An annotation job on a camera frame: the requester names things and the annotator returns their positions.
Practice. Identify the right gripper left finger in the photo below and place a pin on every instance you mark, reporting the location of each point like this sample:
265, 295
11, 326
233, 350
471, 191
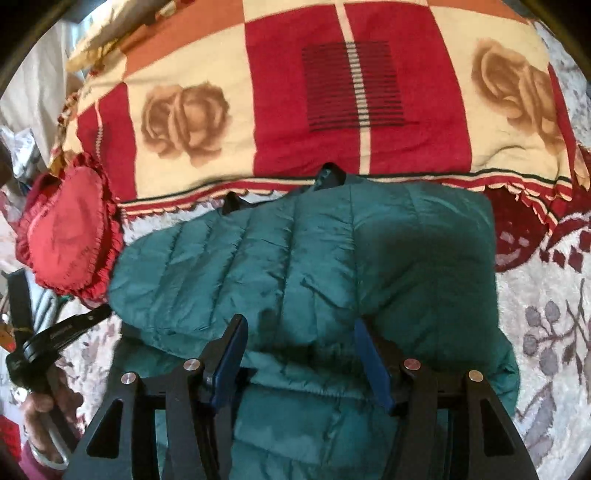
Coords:
173, 426

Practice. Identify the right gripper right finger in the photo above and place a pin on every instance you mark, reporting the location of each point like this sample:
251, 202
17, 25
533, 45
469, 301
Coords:
449, 425

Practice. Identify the green quilted puffer jacket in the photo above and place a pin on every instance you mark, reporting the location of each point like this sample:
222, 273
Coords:
418, 259

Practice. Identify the person's left hand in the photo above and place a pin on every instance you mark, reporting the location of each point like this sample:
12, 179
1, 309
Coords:
36, 411

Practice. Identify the red heart ruffled pillow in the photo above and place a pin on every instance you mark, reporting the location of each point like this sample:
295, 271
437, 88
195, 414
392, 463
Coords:
70, 233

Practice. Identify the floral white red bedspread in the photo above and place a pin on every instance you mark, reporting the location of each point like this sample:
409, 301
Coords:
544, 306

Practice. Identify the beige quilt bedding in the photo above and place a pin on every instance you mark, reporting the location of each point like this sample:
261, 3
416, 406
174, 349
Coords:
35, 94

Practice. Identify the red checkered rose blanket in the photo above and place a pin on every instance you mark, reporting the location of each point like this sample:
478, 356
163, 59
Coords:
258, 95

